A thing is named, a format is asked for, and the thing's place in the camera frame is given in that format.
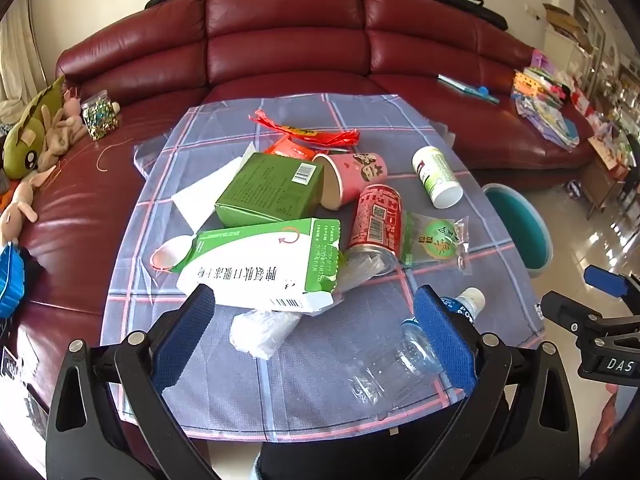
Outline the clear bag of beads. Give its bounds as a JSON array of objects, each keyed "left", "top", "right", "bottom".
[{"left": 80, "top": 90, "right": 121, "bottom": 141}]

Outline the blue plastic basket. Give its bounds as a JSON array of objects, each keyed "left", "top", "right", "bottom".
[{"left": 0, "top": 244, "right": 27, "bottom": 318}]

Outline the white bottle with green label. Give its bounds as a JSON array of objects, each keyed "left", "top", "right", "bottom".
[{"left": 411, "top": 146, "right": 463, "bottom": 209}]

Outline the pile of colourful books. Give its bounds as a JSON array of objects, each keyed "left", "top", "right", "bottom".
[{"left": 511, "top": 50, "right": 596, "bottom": 153}]

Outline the person's right forearm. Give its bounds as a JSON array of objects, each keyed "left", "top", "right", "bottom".
[{"left": 592, "top": 387, "right": 626, "bottom": 466}]

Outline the dark red leather sofa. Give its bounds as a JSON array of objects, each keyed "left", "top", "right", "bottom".
[{"left": 0, "top": 0, "right": 608, "bottom": 436}]

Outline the green cardboard box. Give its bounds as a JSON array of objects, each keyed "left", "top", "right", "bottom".
[{"left": 215, "top": 152, "right": 326, "bottom": 228}]

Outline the clear packet with green label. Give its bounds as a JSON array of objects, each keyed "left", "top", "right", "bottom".
[{"left": 400, "top": 211, "right": 473, "bottom": 276}]

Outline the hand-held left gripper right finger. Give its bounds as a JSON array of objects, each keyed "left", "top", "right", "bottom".
[{"left": 413, "top": 284, "right": 596, "bottom": 480}]

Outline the orange snack packet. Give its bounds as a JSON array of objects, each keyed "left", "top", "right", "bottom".
[{"left": 263, "top": 137, "right": 326, "bottom": 161}]

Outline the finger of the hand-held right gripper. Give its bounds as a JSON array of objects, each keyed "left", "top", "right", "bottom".
[
  {"left": 540, "top": 290, "right": 608, "bottom": 333},
  {"left": 584, "top": 265, "right": 640, "bottom": 306}
]

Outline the white tissue paper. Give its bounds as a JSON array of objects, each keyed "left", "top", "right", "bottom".
[{"left": 172, "top": 142, "right": 256, "bottom": 228}]

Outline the black bag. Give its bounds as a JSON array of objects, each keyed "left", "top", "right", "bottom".
[{"left": 407, "top": 0, "right": 506, "bottom": 28}]

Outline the white plastic bag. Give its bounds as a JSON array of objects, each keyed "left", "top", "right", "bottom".
[{"left": 230, "top": 310, "right": 301, "bottom": 361}]

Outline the white curtain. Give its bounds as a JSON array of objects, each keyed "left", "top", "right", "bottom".
[{"left": 0, "top": 0, "right": 41, "bottom": 126}]

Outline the pink paper cup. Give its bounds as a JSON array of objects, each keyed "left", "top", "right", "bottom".
[{"left": 312, "top": 151, "right": 388, "bottom": 211}]

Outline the white plastic cup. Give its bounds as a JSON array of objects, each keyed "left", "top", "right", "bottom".
[{"left": 149, "top": 235, "right": 198, "bottom": 273}]

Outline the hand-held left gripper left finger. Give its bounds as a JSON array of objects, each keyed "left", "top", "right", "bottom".
[{"left": 46, "top": 284, "right": 217, "bottom": 480}]

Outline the clear plastic bottle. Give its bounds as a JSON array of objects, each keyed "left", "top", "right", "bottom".
[{"left": 347, "top": 287, "right": 487, "bottom": 408}]

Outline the teal trash bin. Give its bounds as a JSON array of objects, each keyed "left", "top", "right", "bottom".
[{"left": 482, "top": 183, "right": 555, "bottom": 279}]

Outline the open cardboard box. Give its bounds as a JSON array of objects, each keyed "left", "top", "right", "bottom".
[{"left": 542, "top": 4, "right": 593, "bottom": 53}]

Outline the red plastic wrapper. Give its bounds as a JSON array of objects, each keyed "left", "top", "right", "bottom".
[{"left": 249, "top": 109, "right": 361, "bottom": 151}]

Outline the white and green medicine box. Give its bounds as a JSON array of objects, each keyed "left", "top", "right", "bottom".
[{"left": 176, "top": 217, "right": 342, "bottom": 317}]

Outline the red drink can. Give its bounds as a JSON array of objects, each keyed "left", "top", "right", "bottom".
[{"left": 346, "top": 183, "right": 404, "bottom": 273}]

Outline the glass display cabinet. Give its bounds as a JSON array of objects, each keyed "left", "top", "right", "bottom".
[{"left": 575, "top": 0, "right": 640, "bottom": 111}]

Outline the green plush toy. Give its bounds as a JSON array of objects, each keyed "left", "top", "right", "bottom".
[{"left": 2, "top": 75, "right": 66, "bottom": 179}]

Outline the clear plastic wrap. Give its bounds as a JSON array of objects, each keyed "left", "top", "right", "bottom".
[{"left": 335, "top": 252, "right": 396, "bottom": 301}]

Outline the grey plaid tablecloth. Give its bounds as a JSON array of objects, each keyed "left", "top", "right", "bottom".
[{"left": 100, "top": 92, "right": 546, "bottom": 443}]

